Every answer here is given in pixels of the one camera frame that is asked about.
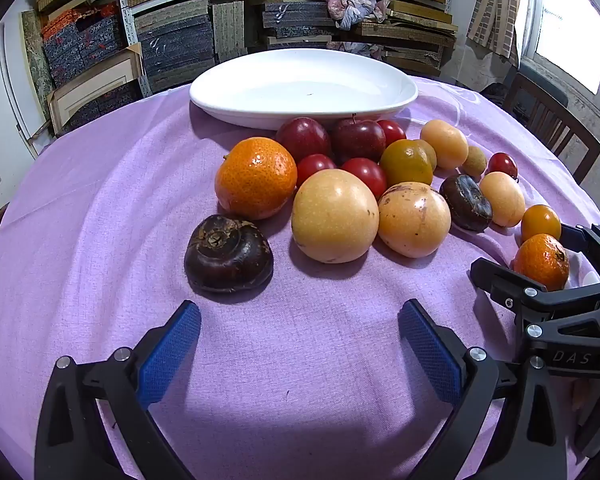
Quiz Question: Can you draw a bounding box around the beige picture frame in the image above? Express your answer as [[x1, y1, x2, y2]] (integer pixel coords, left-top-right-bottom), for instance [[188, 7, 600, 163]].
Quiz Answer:
[[47, 50, 146, 136]]

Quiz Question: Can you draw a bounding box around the grey metal shelf rack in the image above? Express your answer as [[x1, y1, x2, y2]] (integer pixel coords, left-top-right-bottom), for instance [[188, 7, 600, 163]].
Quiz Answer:
[[115, 0, 456, 96]]

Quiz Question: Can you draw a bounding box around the pale yellow loquat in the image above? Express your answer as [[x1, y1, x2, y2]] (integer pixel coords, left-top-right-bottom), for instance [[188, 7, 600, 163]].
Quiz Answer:
[[479, 171, 526, 228], [420, 119, 469, 170]]

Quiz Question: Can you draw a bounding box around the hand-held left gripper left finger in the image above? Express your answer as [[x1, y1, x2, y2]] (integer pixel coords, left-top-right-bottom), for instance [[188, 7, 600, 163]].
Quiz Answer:
[[34, 300, 202, 480]]

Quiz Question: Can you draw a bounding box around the white framed window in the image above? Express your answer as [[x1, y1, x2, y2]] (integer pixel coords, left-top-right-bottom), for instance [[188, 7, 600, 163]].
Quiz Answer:
[[520, 0, 600, 141]]

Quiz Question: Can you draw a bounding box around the large dark water chestnut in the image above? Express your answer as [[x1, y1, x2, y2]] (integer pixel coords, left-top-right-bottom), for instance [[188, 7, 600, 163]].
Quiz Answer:
[[184, 214, 275, 294]]

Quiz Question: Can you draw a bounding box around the stack of yellow wooden boxes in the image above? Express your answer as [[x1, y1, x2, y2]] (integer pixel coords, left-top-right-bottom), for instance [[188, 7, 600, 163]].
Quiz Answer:
[[340, 0, 458, 76]]

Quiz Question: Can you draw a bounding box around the dark wooden chair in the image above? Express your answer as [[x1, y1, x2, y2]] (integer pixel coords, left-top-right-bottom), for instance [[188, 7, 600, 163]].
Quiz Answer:
[[502, 72, 600, 186]]

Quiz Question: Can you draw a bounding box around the spotted yellow passion fruit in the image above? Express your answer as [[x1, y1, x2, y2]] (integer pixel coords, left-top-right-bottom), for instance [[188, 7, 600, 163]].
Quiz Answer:
[[377, 181, 452, 259]]

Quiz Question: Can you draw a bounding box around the stack of dark blue boxes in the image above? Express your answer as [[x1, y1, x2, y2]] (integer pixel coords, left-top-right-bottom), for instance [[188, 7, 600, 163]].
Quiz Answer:
[[42, 2, 336, 126]]

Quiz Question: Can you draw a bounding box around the purple patterned tablecloth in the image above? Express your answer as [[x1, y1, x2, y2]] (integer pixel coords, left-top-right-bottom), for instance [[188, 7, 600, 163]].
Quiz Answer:
[[0, 72, 600, 480]]

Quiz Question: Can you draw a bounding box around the brown longan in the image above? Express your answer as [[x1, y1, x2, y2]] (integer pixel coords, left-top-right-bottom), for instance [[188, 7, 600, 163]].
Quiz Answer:
[[462, 146, 488, 178]]

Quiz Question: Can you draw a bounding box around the red plum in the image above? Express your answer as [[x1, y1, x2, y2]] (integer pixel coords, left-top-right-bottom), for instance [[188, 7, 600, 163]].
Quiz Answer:
[[276, 117, 332, 163], [330, 114, 387, 165]]

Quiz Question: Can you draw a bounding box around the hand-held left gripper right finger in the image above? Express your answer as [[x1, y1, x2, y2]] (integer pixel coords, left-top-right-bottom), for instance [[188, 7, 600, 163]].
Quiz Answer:
[[397, 298, 581, 480]]

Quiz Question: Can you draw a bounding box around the white flat panel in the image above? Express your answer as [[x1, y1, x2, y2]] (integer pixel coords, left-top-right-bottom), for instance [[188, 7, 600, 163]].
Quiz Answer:
[[0, 20, 51, 151]]

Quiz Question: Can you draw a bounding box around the pink crumpled cloth bundle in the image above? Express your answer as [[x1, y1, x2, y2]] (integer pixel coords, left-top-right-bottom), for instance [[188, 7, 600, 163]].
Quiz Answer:
[[322, 0, 391, 31]]

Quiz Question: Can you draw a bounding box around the brick patterned curtain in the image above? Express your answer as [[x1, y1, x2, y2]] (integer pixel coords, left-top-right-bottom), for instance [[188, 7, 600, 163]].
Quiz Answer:
[[467, 0, 523, 61]]

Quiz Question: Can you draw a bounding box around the red cherry tomato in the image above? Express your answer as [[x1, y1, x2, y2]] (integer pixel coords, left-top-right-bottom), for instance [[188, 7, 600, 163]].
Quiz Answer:
[[486, 152, 519, 181], [340, 157, 388, 200], [377, 119, 407, 147], [296, 154, 337, 186]]

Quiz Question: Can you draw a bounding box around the large orange mandarin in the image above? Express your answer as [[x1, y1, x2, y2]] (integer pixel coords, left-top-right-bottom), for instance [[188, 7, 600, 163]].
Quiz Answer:
[[215, 137, 298, 221]]

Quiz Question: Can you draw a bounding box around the small orange mandarin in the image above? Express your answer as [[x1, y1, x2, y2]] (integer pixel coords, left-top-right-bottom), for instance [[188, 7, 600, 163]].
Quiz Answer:
[[512, 233, 570, 292]]

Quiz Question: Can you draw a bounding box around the small dark water chestnut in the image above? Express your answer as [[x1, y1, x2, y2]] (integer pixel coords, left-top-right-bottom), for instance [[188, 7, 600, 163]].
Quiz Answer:
[[439, 174, 494, 232]]

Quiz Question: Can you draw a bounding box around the green marble slab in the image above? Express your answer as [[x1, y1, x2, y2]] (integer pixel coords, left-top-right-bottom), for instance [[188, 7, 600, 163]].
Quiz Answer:
[[20, 10, 56, 121]]

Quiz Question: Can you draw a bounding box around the yellow cherry tomato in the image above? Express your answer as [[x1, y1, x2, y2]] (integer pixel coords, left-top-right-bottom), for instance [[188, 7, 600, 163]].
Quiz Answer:
[[521, 204, 562, 243]]

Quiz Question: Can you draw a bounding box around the white oval plate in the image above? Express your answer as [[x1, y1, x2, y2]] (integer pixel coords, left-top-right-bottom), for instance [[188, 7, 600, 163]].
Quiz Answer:
[[189, 49, 419, 131]]

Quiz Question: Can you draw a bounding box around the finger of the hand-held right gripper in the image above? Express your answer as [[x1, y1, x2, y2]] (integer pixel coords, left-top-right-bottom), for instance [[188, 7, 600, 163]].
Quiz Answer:
[[560, 223, 600, 281], [469, 257, 600, 378]]

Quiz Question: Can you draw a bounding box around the orange green tomato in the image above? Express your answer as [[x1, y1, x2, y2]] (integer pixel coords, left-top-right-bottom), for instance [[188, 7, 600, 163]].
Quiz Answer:
[[379, 139, 434, 187]]

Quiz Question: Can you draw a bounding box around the smooth yellow passion fruit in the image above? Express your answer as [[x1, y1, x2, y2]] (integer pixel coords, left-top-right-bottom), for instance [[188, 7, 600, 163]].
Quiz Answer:
[[291, 169, 380, 264]]

